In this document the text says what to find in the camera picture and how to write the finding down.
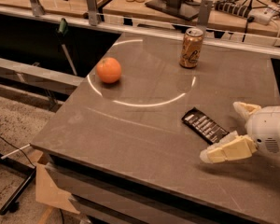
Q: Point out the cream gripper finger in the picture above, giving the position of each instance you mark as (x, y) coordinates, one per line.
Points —
(245, 110)
(232, 147)

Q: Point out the white rounded gripper body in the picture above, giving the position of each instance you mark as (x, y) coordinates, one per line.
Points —
(267, 129)

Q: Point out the black rxbar chocolate wrapper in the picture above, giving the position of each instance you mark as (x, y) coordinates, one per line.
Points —
(204, 126)

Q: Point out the gold soda can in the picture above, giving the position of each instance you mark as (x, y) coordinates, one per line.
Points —
(191, 47)

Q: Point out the white power adapter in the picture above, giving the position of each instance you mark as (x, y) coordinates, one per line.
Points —
(262, 16)

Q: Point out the black power strip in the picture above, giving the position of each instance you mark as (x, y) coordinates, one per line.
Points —
(233, 9)

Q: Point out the black monitor stand base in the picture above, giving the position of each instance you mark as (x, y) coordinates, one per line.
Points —
(175, 8)

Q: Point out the orange fruit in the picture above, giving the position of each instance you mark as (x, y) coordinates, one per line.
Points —
(108, 70)

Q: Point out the cardboard piece under table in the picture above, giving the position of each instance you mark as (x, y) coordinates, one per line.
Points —
(47, 192)

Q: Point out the metal bracket right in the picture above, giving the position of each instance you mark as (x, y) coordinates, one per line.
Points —
(204, 14)

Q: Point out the metal bracket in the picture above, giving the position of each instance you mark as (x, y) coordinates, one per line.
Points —
(204, 14)
(93, 14)
(37, 8)

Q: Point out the metal bracket middle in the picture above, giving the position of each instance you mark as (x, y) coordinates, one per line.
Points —
(93, 14)

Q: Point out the metal frame rail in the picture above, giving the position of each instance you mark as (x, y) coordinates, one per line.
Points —
(39, 77)

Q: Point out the metal bracket left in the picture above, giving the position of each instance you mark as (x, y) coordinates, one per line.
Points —
(37, 8)

